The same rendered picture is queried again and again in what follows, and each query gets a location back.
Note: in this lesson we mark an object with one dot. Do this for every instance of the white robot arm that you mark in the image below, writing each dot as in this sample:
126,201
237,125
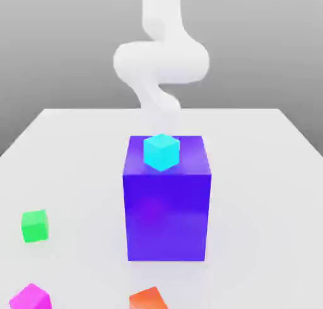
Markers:
161,59

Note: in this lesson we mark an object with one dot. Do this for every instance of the small magenta cube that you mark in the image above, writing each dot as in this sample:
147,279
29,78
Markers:
30,297

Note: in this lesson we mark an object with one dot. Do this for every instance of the small cyan cube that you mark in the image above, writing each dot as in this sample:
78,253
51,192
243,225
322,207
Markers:
161,152

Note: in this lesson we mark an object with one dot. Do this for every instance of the small green cube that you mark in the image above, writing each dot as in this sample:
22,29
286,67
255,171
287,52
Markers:
34,226

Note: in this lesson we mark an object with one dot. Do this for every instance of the small orange cube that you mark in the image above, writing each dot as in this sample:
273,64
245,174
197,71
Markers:
147,300

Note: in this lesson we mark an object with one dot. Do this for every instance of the large purple box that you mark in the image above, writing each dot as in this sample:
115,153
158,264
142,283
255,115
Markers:
166,213

